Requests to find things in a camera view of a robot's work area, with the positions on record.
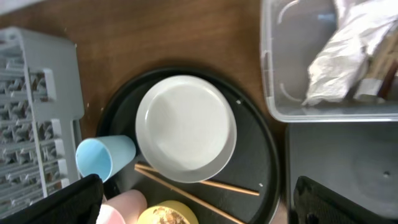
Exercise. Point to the pink plastic cup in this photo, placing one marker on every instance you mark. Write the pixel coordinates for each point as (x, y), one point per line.
(122, 209)

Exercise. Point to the clear plastic bin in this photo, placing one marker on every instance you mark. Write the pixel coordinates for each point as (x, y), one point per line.
(292, 34)

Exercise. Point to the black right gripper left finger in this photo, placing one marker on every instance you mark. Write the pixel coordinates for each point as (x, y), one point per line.
(80, 202)

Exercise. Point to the grey dishwasher rack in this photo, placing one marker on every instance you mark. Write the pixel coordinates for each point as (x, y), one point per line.
(41, 106)

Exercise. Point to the black rectangular tray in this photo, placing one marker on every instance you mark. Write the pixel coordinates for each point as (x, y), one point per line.
(356, 160)

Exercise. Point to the yellow plastic bowl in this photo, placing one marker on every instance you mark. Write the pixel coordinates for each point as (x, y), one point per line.
(168, 212)

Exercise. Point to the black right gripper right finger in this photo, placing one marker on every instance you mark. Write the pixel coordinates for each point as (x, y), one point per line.
(316, 204)

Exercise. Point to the light blue plastic cup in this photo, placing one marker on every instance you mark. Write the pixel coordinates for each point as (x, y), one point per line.
(104, 156)

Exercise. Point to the round black tray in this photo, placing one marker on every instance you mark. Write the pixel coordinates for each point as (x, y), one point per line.
(254, 164)

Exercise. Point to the gold snack wrapper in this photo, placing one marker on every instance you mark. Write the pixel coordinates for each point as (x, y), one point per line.
(377, 82)

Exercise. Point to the wooden chopstick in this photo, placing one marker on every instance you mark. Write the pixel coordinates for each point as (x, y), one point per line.
(207, 182)
(190, 196)

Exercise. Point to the grey round plate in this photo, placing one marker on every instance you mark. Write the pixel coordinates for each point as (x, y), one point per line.
(186, 129)

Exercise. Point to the white napkin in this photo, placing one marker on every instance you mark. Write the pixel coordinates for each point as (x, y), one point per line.
(361, 27)

